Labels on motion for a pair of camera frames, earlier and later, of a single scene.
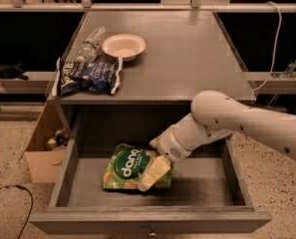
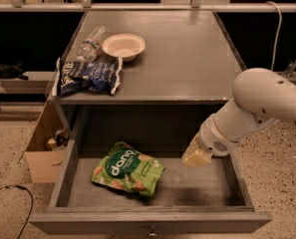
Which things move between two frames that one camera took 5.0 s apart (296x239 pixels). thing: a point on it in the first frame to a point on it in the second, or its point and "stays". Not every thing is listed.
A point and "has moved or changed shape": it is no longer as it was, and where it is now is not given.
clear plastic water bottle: (90, 48) stays
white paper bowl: (125, 45) stays
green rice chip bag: (125, 168) has moved or changed shape
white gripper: (167, 144) to (211, 140)
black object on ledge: (3, 71) stays
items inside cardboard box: (61, 139) stays
